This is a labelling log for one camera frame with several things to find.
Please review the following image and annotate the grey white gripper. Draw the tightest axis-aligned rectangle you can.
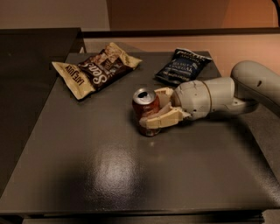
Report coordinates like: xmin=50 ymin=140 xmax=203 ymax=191
xmin=139 ymin=80 xmax=211 ymax=129

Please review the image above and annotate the red coke can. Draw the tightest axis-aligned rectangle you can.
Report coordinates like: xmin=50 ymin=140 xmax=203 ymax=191
xmin=132 ymin=87 xmax=160 ymax=137

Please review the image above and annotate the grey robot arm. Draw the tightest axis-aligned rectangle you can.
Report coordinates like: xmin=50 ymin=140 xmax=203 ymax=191
xmin=140 ymin=60 xmax=280 ymax=129

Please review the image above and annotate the dark blue chip bag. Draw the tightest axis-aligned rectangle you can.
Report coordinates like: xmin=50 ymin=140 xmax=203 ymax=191
xmin=155 ymin=48 xmax=212 ymax=85

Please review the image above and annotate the brown and cream chip bag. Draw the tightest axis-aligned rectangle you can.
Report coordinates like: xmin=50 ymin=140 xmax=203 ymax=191
xmin=52 ymin=43 xmax=142 ymax=100

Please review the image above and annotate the dark side table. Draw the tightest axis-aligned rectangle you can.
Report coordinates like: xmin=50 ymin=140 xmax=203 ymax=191
xmin=0 ymin=28 xmax=85 ymax=195

